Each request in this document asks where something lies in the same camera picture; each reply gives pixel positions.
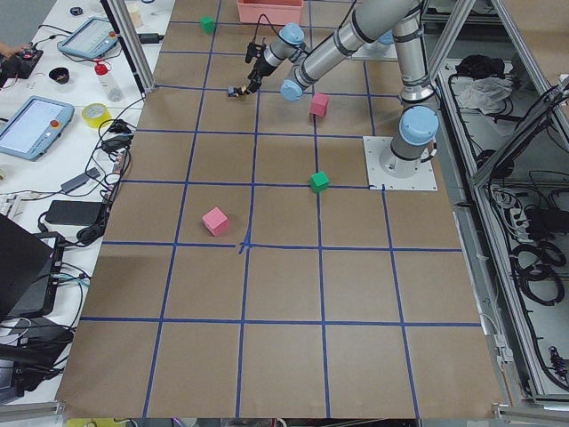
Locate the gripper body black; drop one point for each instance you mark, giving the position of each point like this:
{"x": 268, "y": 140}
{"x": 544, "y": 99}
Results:
{"x": 259, "y": 71}

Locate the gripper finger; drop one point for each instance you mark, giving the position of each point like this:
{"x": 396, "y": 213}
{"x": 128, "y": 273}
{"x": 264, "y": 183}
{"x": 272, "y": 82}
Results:
{"x": 254, "y": 84}

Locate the yellow push button switch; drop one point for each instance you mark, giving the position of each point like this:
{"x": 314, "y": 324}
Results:
{"x": 237, "y": 91}

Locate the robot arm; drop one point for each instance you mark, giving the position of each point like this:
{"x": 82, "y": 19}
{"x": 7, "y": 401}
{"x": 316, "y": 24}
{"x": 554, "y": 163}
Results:
{"x": 364, "y": 23}

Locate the pink plastic bin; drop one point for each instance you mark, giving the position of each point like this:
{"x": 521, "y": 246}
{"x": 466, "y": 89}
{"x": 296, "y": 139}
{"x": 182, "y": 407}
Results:
{"x": 279, "y": 12}

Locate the green cube near bin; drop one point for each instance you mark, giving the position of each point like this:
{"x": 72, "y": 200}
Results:
{"x": 207, "y": 24}

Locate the pink cube near centre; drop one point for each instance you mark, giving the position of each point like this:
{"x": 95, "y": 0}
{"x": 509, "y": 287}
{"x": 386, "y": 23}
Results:
{"x": 319, "y": 104}

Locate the pink cube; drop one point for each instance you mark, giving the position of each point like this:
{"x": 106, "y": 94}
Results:
{"x": 319, "y": 104}
{"x": 216, "y": 221}

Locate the green cube near base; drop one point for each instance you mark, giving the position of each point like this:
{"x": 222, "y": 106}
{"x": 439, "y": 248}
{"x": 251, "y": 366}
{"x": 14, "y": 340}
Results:
{"x": 319, "y": 181}

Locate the clear bottle red cap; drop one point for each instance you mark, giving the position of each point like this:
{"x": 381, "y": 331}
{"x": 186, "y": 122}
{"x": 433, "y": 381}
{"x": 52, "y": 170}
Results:
{"x": 107, "y": 81}

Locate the pink cube far side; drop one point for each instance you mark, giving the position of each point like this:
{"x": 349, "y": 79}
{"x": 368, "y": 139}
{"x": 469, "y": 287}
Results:
{"x": 216, "y": 221}

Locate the yellow tape roll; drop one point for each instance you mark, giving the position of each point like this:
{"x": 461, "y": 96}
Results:
{"x": 96, "y": 115}

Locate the teach pendant far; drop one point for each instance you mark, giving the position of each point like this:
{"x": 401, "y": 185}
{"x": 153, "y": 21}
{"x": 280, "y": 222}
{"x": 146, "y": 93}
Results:
{"x": 92, "y": 40}

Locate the teach pendant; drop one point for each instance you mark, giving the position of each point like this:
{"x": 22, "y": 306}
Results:
{"x": 92, "y": 40}
{"x": 32, "y": 130}

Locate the black bowl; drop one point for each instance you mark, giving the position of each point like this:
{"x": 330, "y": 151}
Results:
{"x": 59, "y": 75}

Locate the teach pendant near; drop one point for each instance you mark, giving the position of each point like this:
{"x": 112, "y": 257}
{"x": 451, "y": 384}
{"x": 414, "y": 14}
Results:
{"x": 32, "y": 130}

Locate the white rag pile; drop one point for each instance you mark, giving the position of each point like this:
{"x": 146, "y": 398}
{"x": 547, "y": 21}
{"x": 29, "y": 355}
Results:
{"x": 488, "y": 95}

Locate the black power adapter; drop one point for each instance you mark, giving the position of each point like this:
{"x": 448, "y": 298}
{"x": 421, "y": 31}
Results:
{"x": 68, "y": 212}

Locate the black laptop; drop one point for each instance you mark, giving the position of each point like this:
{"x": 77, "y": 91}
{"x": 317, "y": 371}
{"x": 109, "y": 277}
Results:
{"x": 29, "y": 264}

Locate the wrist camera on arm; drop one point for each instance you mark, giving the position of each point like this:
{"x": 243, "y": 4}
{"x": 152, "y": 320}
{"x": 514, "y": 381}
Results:
{"x": 254, "y": 51}

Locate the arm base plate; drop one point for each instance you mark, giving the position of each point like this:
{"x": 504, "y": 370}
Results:
{"x": 376, "y": 51}
{"x": 387, "y": 172}

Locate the aluminium frame post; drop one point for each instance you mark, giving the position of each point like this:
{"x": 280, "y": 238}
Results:
{"x": 120, "y": 20}

